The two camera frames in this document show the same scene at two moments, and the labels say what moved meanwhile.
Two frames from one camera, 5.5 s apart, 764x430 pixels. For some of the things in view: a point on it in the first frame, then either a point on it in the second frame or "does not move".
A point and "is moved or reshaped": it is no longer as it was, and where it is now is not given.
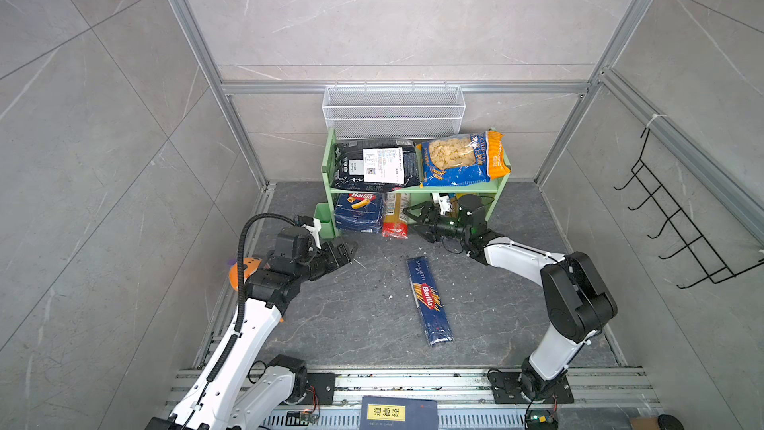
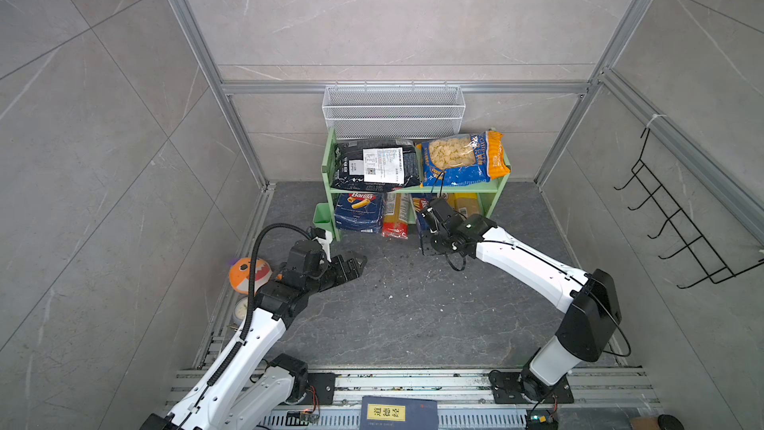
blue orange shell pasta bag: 471,157 does not move
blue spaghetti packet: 436,323 is moved or reshaped
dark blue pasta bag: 359,212 does not move
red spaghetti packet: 395,223 does not move
